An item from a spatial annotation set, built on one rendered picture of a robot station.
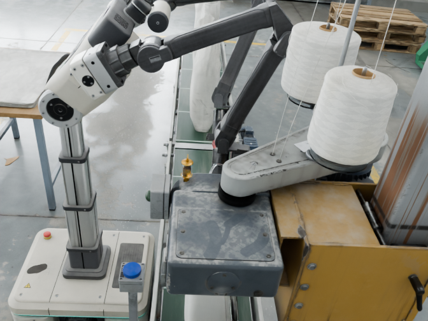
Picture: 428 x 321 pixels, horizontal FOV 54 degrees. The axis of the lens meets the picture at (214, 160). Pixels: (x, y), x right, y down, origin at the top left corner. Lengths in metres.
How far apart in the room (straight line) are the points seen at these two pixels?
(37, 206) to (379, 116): 2.59
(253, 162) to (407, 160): 0.33
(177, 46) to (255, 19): 0.23
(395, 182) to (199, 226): 0.44
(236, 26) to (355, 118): 0.54
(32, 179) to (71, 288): 1.31
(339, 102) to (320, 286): 0.45
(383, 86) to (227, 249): 0.43
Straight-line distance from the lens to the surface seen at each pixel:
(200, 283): 0.89
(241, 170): 0.95
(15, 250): 2.82
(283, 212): 0.99
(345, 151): 0.82
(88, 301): 2.16
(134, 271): 1.47
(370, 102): 0.78
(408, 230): 1.07
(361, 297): 1.11
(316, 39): 0.99
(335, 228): 0.99
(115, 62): 1.25
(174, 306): 1.96
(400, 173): 1.00
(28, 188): 3.25
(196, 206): 0.97
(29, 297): 2.23
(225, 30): 1.21
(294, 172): 1.01
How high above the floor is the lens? 1.97
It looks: 35 degrees down
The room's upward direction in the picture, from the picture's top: 6 degrees clockwise
